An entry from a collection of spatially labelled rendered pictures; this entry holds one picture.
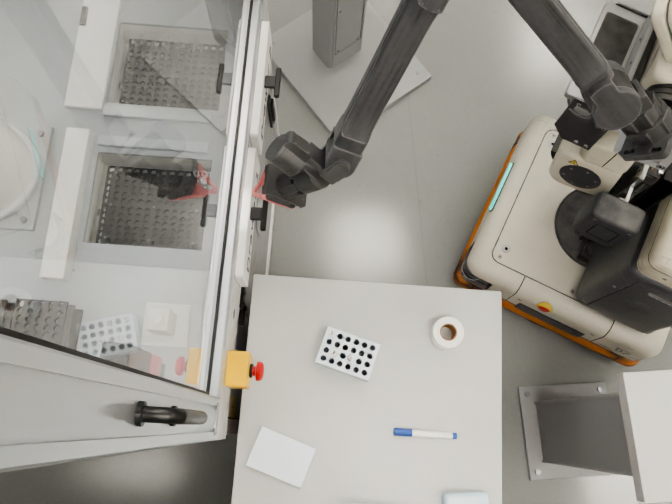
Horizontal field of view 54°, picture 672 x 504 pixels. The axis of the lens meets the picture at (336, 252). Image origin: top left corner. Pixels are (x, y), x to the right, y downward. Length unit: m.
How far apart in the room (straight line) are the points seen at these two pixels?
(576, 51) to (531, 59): 1.61
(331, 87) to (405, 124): 0.31
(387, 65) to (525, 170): 1.19
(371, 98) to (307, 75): 1.42
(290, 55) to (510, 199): 1.01
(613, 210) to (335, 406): 0.82
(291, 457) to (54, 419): 0.99
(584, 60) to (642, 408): 0.83
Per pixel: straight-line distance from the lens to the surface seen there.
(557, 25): 1.13
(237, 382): 1.34
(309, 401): 1.48
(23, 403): 0.47
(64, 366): 0.52
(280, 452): 1.47
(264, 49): 1.56
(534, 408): 2.35
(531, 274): 2.12
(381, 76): 1.12
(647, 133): 1.27
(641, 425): 1.65
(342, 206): 2.37
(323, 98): 2.50
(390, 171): 2.44
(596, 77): 1.19
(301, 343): 1.49
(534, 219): 2.18
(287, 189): 1.29
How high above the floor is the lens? 2.24
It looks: 75 degrees down
